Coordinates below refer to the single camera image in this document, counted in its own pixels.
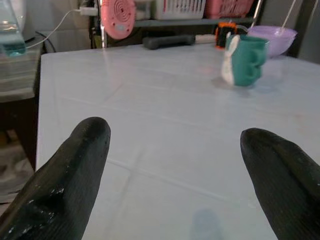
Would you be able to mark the white plastic basket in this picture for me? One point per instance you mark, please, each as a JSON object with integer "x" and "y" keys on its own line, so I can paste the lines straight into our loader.
{"x": 180, "y": 8}

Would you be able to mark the white kitchen appliance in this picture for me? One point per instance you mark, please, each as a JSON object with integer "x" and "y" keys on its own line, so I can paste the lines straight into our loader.
{"x": 28, "y": 25}

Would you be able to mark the orange and black phone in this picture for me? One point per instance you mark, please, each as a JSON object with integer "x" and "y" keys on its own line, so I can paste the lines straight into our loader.
{"x": 222, "y": 32}

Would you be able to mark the white charger plug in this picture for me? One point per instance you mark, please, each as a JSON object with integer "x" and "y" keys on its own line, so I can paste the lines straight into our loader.
{"x": 88, "y": 11}

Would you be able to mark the white power strip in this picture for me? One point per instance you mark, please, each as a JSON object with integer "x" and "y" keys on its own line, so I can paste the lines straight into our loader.
{"x": 205, "y": 37}

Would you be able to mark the grey wooden side table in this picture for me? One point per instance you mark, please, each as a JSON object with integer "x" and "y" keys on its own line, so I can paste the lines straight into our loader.
{"x": 15, "y": 75}

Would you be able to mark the purple plastic bowl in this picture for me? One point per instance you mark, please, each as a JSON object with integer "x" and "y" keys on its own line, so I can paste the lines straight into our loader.
{"x": 280, "y": 42}

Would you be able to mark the green mug with white rabbit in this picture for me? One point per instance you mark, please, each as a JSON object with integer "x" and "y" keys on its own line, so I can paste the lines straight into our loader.
{"x": 246, "y": 62}

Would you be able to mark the pink round fan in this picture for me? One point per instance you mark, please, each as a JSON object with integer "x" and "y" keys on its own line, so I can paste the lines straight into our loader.
{"x": 120, "y": 17}

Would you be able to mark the metal storage shelf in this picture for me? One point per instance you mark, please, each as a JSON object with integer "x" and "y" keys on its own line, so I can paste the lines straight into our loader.
{"x": 175, "y": 22}

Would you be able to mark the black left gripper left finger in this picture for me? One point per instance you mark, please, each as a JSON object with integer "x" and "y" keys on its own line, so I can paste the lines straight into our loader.
{"x": 62, "y": 180}

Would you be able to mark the clear water bottle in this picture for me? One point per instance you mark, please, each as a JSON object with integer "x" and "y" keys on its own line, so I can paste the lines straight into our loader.
{"x": 10, "y": 37}

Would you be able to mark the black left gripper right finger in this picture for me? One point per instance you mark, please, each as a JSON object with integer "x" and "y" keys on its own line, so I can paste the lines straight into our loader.
{"x": 287, "y": 185}

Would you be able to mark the pink plastic basket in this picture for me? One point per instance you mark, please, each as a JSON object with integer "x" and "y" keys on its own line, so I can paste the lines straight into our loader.
{"x": 225, "y": 8}

